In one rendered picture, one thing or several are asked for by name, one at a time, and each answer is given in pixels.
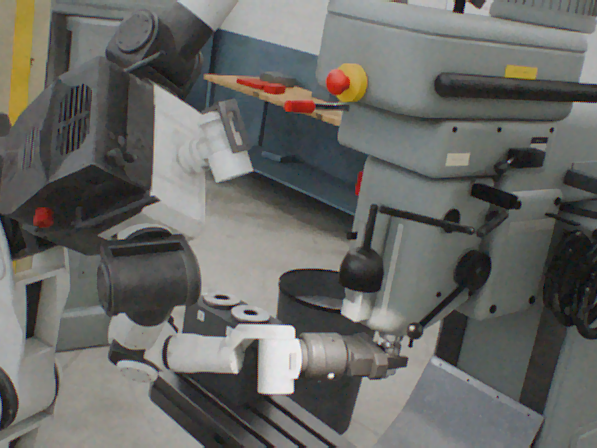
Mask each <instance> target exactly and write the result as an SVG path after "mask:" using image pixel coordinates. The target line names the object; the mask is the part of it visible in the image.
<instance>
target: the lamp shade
mask: <svg viewBox="0 0 597 448"><path fill-rule="evenodd" d="M383 275H384V270H383V262H382V258H381V257H380V256H379V255H378V253H377V252H376V251H375V250H374V249H372V248H370V249H365V248H363V247H362V246H357V247H355V248H352V249H350V250H348V251H347V253H346V255H345V257H344V259H343V261H342V263H341V264H340V270H339V275H338V283H339V284H340V285H341V286H343V287H345V288H347V289H350V290H353V291H357V292H363V293H374V292H378V291H380V289H381V285H382V280H383Z"/></svg>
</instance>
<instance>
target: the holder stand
mask: <svg viewBox="0 0 597 448"><path fill-rule="evenodd" d="M239 324H269V325H285V323H284V322H282V321H280V320H278V319H276V318H274V317H273V316H271V315H269V313H268V312H267V311H266V310H264V309H262V308H259V307H256V306H252V305H250V304H248V303H246V302H244V301H242V300H240V297H238V296H237V295H236V294H233V293H231V292H226V291H216V290H214V291H208V292H205V293H204V294H203V295H201V296H200V299H199V301H198V303H197V304H196V305H195V306H191V307H186V306H185V313H184V321H183V328H182V333H188V334H197V335H201V336H215V337H227V335H228V334H229V333H230V332H231V331H232V330H233V329H234V328H236V327H237V326H238V325H239ZM257 346H259V338H255V339H254V340H253V341H252V343H251V344H250V345H249V346H248V347H257ZM248 347H247V348H246V350H245V356H244V363H243V367H242V369H241V371H240V372H239V373H237V374H235V373H216V372H196V373H186V374H188V375H189V376H191V377H192V378H194V379H196V380H197V381H199V382H200V383H202V384H203V385H205V386H207V387H208V388H210V389H211V390H213V391H214V392H216V393H218V394H220V395H222V396H223V397H225V398H226V399H228V400H230V401H231V402H233V403H234V404H236V405H237V406H240V405H242V404H245V403H248V402H251V401H253V400H256V399H259V398H262V397H264V396H267V395H270V394H263V393H259V392H258V365H249V364H248V362H247V349H248Z"/></svg>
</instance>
